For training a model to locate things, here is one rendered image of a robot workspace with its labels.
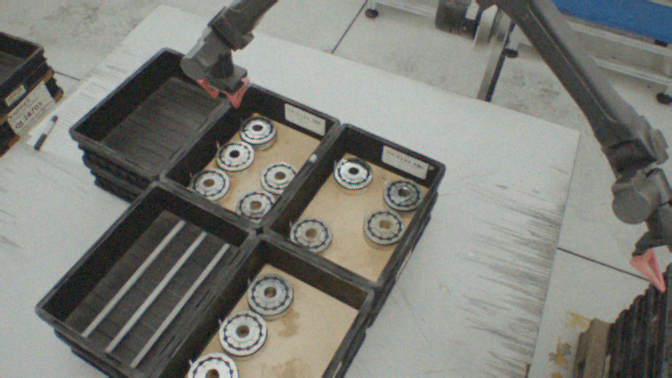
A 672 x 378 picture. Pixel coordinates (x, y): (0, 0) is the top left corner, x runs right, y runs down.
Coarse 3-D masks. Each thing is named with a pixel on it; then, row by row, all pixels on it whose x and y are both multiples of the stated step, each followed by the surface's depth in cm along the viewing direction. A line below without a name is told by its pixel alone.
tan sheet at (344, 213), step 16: (384, 176) 152; (320, 192) 148; (336, 192) 148; (368, 192) 149; (320, 208) 145; (336, 208) 145; (352, 208) 145; (368, 208) 146; (384, 208) 146; (336, 224) 142; (352, 224) 142; (336, 240) 140; (352, 240) 140; (336, 256) 137; (352, 256) 137; (368, 256) 137; (384, 256) 137; (368, 272) 134
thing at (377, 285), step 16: (352, 128) 149; (320, 160) 142; (432, 160) 143; (304, 176) 139; (432, 192) 137; (272, 224) 130; (416, 224) 132; (288, 240) 127; (400, 240) 128; (320, 256) 125; (352, 272) 123; (384, 272) 123
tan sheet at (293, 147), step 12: (288, 132) 161; (300, 132) 161; (276, 144) 158; (288, 144) 158; (300, 144) 158; (312, 144) 158; (264, 156) 155; (276, 156) 155; (288, 156) 155; (300, 156) 155; (216, 168) 152; (264, 168) 152; (240, 180) 150; (252, 180) 150; (240, 192) 147; (228, 204) 145
